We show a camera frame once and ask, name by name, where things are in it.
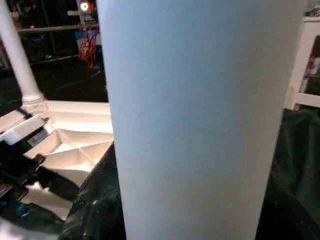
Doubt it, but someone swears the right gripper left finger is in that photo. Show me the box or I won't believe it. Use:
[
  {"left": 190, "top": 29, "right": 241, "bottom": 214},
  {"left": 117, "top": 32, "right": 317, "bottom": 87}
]
[{"left": 59, "top": 142, "right": 127, "bottom": 240}]

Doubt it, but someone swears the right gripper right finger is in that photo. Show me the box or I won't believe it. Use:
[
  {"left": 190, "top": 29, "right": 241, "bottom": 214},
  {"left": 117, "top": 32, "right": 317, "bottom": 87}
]
[{"left": 255, "top": 159, "right": 320, "bottom": 240}]

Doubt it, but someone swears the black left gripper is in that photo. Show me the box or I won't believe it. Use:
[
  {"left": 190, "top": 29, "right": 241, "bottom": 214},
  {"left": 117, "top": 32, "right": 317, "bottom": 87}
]
[{"left": 0, "top": 131, "right": 56, "bottom": 201}]

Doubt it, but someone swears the white plastic table top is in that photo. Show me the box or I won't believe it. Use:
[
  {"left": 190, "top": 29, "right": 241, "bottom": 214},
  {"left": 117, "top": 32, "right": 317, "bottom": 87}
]
[{"left": 0, "top": 100, "right": 115, "bottom": 222}]

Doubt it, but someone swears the white plastic table leg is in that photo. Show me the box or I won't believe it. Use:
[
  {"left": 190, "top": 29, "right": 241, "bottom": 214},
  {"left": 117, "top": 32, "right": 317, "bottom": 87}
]
[
  {"left": 0, "top": 0, "right": 46, "bottom": 106},
  {"left": 96, "top": 0, "right": 308, "bottom": 240}
]

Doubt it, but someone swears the black work mat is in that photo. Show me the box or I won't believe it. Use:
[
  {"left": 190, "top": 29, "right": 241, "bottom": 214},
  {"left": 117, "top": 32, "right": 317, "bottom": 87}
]
[{"left": 0, "top": 70, "right": 320, "bottom": 240}]

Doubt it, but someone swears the white glass-door cabinet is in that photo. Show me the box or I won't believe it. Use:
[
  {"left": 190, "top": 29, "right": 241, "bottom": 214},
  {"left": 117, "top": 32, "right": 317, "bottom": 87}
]
[{"left": 284, "top": 17, "right": 320, "bottom": 112}]

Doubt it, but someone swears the red wire bundle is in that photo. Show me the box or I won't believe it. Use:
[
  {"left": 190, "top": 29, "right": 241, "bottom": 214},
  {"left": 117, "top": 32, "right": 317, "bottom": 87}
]
[{"left": 77, "top": 27, "right": 101, "bottom": 68}]

